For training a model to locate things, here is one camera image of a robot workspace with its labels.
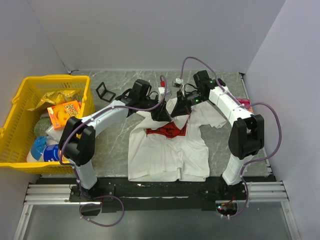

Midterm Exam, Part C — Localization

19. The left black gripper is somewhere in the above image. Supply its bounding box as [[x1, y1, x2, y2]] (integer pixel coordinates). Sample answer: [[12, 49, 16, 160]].
[[139, 94, 171, 122]]

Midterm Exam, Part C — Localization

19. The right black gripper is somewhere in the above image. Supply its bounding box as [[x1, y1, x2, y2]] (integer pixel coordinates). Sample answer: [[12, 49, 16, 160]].
[[170, 89, 207, 118]]

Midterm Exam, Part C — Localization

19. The white Coca-Cola t-shirt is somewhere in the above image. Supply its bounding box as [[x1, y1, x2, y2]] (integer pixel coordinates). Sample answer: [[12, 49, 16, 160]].
[[128, 101, 227, 182]]

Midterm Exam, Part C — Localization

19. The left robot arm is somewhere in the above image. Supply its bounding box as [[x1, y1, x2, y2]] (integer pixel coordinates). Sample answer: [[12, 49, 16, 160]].
[[58, 79, 171, 201]]

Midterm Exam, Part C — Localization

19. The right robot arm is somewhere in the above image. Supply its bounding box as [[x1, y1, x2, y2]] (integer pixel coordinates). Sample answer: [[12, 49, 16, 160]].
[[171, 70, 265, 200]]

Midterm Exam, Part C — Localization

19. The black folding mirror left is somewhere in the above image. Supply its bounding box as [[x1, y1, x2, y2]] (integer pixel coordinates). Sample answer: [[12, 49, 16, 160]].
[[95, 82, 116, 103]]

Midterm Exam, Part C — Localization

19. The pink orange sponge box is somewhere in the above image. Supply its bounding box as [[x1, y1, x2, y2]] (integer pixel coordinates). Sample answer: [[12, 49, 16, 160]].
[[237, 98, 253, 113]]

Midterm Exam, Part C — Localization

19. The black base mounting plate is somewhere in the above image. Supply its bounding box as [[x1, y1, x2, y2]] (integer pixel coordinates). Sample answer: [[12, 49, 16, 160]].
[[68, 173, 277, 213]]

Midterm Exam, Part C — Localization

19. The orange Scrub Daddy box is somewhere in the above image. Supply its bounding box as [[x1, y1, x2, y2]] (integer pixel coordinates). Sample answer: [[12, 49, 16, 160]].
[[47, 100, 81, 130]]

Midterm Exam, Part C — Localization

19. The gold snack bag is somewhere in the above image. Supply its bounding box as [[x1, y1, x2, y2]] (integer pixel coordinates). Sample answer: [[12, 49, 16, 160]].
[[28, 90, 81, 111]]

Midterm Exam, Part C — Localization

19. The blue white canister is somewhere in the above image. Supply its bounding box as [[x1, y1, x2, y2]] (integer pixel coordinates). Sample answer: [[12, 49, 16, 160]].
[[42, 144, 60, 162]]

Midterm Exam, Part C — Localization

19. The green scrub sponge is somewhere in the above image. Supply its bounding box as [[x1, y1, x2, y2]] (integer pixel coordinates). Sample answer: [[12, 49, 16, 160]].
[[33, 117, 52, 138]]

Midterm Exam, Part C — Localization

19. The blue lid white container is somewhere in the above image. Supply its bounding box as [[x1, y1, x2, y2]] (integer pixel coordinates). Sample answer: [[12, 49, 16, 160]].
[[26, 136, 49, 163]]

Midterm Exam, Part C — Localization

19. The yellow plastic basket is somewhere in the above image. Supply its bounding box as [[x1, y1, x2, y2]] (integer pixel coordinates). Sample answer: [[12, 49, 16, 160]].
[[0, 74, 95, 175]]

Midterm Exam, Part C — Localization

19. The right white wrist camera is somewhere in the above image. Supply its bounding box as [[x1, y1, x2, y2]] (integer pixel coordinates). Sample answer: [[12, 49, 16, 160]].
[[172, 78, 184, 89]]

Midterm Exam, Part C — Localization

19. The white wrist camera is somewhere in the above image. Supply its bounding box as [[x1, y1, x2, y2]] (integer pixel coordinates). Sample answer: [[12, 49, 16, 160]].
[[158, 87, 172, 100], [172, 78, 184, 89]]

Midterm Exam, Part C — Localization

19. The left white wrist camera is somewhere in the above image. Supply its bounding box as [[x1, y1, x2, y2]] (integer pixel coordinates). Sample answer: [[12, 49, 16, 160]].
[[158, 87, 172, 100]]

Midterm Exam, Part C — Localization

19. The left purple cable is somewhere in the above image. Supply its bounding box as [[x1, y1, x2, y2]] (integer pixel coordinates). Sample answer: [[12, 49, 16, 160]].
[[58, 74, 168, 228]]

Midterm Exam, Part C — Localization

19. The aluminium rail frame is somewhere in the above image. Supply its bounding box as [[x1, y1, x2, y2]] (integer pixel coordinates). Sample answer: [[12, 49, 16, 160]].
[[13, 181, 83, 240]]

